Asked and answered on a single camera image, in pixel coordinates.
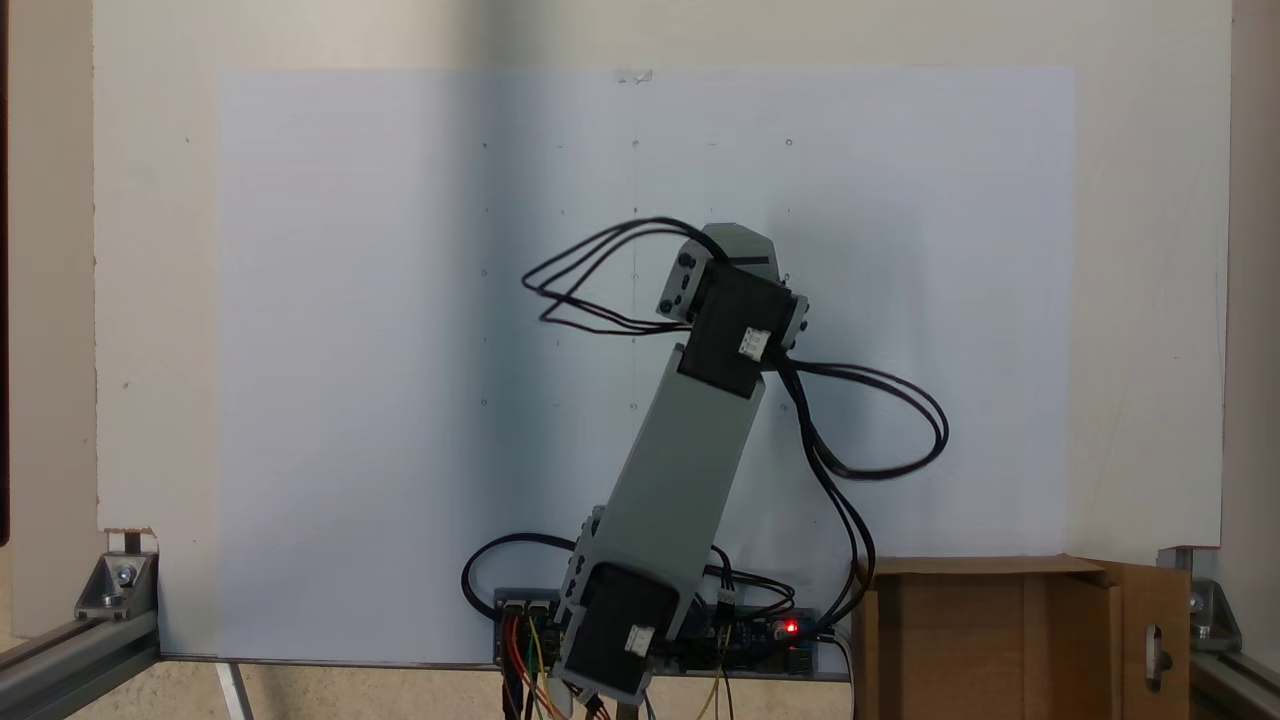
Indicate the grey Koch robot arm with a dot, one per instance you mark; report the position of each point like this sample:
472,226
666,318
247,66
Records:
680,480

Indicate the circuit board with white connectors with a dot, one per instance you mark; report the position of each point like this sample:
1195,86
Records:
530,608

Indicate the clear tape piece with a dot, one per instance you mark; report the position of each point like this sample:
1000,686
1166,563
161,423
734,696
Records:
634,75

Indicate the blue circuit board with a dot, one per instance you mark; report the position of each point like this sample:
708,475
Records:
790,640

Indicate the brown cardboard box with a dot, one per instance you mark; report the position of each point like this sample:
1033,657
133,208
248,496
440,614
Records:
950,650

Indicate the white strut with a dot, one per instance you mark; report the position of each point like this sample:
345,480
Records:
235,695

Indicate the metal corner bracket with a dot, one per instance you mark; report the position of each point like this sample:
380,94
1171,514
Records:
120,580
1205,605

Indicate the aluminium frame post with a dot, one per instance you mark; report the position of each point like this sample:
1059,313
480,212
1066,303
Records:
70,665
1240,690

